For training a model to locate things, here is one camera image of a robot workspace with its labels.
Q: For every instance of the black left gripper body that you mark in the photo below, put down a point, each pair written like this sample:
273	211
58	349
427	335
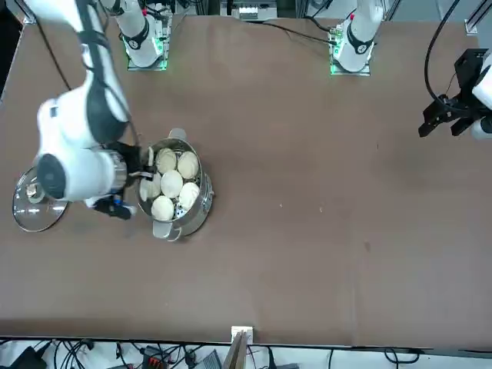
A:
467	73

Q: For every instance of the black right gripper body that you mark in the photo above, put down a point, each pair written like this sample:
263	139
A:
130	157

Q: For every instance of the white ceramic soup spoon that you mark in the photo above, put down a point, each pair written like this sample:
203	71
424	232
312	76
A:
150	155

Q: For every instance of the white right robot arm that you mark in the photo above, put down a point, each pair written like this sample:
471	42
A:
73	173

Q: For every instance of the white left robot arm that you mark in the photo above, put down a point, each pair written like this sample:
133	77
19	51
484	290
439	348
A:
359	34

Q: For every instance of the stainless steel steamer pot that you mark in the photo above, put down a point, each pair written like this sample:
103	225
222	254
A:
200	215

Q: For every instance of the white steamed bun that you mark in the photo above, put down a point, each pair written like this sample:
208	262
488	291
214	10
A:
188	165
151	189
189	195
171	183
162	207
167	161

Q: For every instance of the glass pot lid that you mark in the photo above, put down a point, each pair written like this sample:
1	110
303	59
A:
34	217

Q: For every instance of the black and orange device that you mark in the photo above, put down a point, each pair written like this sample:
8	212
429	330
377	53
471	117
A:
153	361

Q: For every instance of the grey foot pedal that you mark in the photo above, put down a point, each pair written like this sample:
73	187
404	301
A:
210	362

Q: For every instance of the black power adapter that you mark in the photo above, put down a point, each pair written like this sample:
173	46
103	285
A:
27	357

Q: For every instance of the aluminium frame rail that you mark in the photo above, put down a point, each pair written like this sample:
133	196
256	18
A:
472	25

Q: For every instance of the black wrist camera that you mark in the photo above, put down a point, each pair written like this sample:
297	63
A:
115	209

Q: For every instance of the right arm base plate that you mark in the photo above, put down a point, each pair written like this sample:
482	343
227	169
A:
148	67

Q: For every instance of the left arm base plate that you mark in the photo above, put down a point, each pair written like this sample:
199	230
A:
350	73

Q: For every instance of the white mast foot bracket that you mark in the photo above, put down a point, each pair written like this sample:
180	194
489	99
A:
235	330

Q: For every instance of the upright mast post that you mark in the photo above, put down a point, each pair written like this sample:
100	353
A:
235	357

